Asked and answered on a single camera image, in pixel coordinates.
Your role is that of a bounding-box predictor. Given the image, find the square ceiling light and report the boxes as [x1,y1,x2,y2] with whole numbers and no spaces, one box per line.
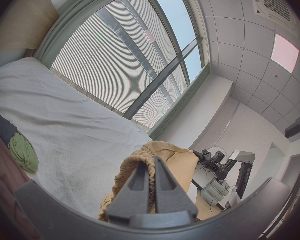
[270,33,300,73]

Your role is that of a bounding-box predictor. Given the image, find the window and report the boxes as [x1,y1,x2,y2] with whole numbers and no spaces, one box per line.
[50,0,210,134]

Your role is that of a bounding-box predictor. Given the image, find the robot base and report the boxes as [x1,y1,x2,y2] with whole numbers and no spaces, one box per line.
[200,179,243,211]

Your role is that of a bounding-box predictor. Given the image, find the brown shorts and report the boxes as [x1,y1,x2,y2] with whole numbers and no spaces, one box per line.
[0,125,30,234]

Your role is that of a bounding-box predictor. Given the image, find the bed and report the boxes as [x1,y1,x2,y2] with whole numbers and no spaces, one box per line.
[0,0,155,224]

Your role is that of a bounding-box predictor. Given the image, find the tan shorts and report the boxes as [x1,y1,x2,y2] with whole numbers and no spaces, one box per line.
[97,140,199,222]

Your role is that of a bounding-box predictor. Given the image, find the black garment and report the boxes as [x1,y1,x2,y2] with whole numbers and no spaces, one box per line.
[0,113,17,148]

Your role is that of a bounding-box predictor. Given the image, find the grey-green curtain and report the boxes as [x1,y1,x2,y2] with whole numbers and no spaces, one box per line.
[35,0,150,67]

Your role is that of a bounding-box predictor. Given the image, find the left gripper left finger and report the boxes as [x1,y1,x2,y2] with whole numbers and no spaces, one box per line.
[107,159,151,222]

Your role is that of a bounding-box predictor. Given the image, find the green garment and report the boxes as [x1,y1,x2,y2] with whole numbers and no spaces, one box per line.
[9,130,39,174]

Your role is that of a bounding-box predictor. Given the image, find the ceiling air conditioner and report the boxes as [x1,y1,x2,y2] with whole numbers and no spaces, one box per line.
[247,0,297,29]

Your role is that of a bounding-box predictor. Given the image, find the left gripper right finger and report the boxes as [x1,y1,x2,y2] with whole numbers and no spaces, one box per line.
[154,156,198,221]

